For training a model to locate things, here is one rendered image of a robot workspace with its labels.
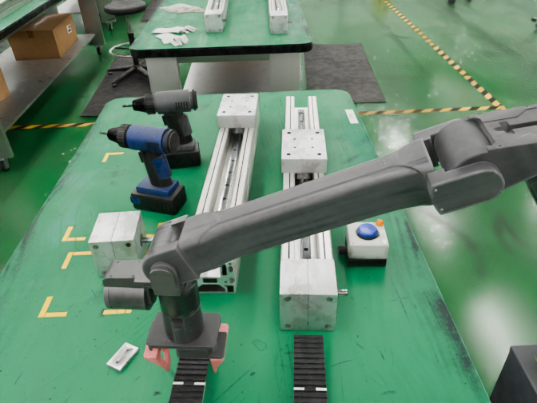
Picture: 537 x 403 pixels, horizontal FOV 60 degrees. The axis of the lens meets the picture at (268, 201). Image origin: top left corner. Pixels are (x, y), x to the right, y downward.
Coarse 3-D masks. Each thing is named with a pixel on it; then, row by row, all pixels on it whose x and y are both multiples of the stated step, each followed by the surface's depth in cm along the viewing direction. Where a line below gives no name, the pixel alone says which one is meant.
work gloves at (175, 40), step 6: (156, 30) 250; (162, 30) 250; (168, 30) 250; (174, 30) 249; (180, 30) 247; (192, 30) 250; (156, 36) 243; (162, 36) 241; (168, 36) 241; (174, 36) 239; (180, 36) 240; (168, 42) 234; (174, 42) 231; (180, 42) 231; (186, 42) 233
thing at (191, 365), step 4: (180, 364) 76; (184, 364) 76; (188, 364) 76; (192, 364) 76; (196, 364) 76; (200, 364) 76; (204, 364) 76; (208, 364) 76; (180, 368) 75; (184, 368) 75; (188, 368) 75; (192, 368) 75; (196, 368) 75; (200, 368) 75; (204, 368) 75
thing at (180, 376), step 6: (180, 372) 75; (186, 372) 75; (192, 372) 75; (198, 372) 75; (204, 372) 74; (174, 378) 74; (180, 378) 74; (186, 378) 74; (192, 378) 74; (198, 378) 74; (204, 378) 74
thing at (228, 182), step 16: (224, 128) 135; (256, 128) 143; (224, 144) 127; (240, 144) 135; (256, 144) 143; (224, 160) 125; (240, 160) 120; (208, 176) 114; (224, 176) 121; (240, 176) 113; (208, 192) 108; (224, 192) 113; (240, 192) 107; (208, 208) 103; (224, 208) 107; (208, 272) 92; (224, 272) 91; (208, 288) 94; (224, 288) 92
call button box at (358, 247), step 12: (348, 228) 100; (348, 240) 97; (360, 240) 96; (372, 240) 96; (384, 240) 96; (348, 252) 97; (360, 252) 96; (372, 252) 96; (384, 252) 96; (348, 264) 98; (360, 264) 98; (372, 264) 98; (384, 264) 97
